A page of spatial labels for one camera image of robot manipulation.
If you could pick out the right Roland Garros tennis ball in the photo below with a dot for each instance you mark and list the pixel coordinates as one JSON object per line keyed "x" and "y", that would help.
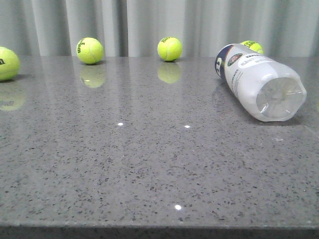
{"x": 253, "y": 45}

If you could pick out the clear plastic tennis ball can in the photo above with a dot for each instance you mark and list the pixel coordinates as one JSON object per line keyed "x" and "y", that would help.
{"x": 267, "y": 90}

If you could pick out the far left tennis ball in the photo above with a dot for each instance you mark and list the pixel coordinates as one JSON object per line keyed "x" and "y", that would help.
{"x": 9, "y": 64}

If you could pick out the grey pleated curtain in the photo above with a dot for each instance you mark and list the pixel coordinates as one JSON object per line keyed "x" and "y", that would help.
{"x": 134, "y": 27}

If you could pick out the middle tennis ball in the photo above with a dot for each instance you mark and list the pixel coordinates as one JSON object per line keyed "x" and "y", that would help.
{"x": 169, "y": 49}

